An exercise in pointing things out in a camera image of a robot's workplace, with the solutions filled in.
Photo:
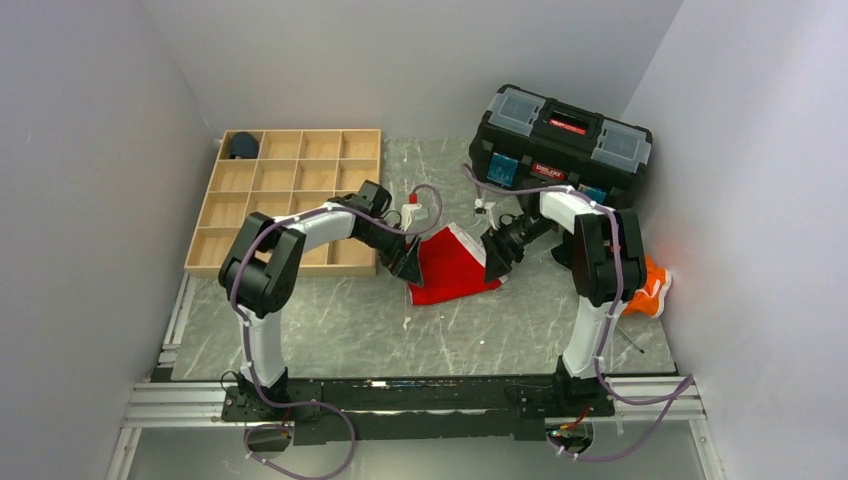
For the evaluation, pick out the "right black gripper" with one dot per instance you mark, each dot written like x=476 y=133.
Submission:
x=498 y=262

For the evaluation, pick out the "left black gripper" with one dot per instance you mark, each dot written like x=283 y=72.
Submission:
x=410 y=268

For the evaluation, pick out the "red white underwear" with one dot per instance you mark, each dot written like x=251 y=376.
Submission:
x=452 y=266

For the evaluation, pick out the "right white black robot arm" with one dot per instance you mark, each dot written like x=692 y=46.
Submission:
x=602 y=248

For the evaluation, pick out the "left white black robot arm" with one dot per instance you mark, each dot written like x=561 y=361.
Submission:
x=260 y=271

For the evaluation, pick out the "black toolbox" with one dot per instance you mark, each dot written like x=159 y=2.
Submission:
x=525 y=139

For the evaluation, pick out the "orange garment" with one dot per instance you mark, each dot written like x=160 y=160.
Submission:
x=650 y=299

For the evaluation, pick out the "wooden compartment tray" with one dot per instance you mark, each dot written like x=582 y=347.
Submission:
x=296 y=170

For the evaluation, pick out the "yellow black screwdriver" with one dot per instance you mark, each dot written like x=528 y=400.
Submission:
x=631 y=341

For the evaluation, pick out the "dark blue rolled garment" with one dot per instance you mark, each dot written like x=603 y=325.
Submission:
x=243 y=145

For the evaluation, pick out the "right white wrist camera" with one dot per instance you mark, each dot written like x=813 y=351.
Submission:
x=485 y=209

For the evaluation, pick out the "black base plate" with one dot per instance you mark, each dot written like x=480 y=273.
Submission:
x=521 y=407

